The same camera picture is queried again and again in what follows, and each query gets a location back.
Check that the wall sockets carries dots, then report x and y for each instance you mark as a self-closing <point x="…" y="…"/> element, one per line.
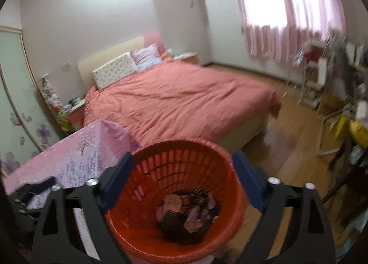
<point x="66" y="64"/>

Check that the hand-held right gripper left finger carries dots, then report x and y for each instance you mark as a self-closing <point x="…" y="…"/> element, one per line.
<point x="118" y="183"/>

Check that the yellow bag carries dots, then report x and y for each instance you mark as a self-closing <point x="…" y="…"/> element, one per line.
<point x="358" y="131"/>

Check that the white floral pillow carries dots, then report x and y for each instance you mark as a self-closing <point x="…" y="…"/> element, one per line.
<point x="115" y="70"/>

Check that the pink striped pillow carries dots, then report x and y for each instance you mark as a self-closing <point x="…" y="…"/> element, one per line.
<point x="146" y="57"/>

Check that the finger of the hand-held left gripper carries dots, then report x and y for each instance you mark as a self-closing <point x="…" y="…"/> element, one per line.
<point x="43" y="182"/>

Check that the orange plastic basket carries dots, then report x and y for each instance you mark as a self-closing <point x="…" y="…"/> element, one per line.
<point x="172" y="163"/>

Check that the heap of cloths and wrappers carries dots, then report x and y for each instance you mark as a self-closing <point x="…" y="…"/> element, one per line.
<point x="187" y="215"/>

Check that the white trolley shelf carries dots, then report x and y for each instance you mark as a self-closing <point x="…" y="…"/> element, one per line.
<point x="320" y="77"/>

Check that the yellow green plush toy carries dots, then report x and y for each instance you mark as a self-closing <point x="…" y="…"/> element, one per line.
<point x="63" y="120"/>

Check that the floral sliding wardrobe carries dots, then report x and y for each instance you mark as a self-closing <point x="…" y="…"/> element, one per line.
<point x="17" y="94"/>

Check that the dark wooden chair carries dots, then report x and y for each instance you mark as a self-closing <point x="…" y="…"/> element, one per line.
<point x="342" y="180"/>

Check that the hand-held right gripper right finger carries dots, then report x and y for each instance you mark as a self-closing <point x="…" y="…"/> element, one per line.
<point x="250" y="183"/>

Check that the pink floral tablecloth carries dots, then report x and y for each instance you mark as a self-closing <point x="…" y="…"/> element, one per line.
<point x="86" y="152"/>

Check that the brown paper bag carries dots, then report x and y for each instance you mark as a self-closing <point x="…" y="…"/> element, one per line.
<point x="330" y="104"/>

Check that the pink curtain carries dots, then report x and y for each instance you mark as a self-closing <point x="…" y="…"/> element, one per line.
<point x="287" y="22"/>

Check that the pink nightstand with mug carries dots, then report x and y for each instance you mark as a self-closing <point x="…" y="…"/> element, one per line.
<point x="76" y="114"/>

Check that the hanging plush toys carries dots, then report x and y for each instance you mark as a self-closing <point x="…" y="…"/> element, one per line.
<point x="51" y="94"/>

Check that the white metal frame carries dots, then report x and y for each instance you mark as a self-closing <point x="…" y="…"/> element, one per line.
<point x="320" y="137"/>

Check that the beige pink headboard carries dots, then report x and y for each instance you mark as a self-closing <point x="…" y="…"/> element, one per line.
<point x="115" y="51"/>

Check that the bed with coral duvet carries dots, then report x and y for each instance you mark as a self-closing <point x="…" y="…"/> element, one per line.
<point x="178" y="94"/>

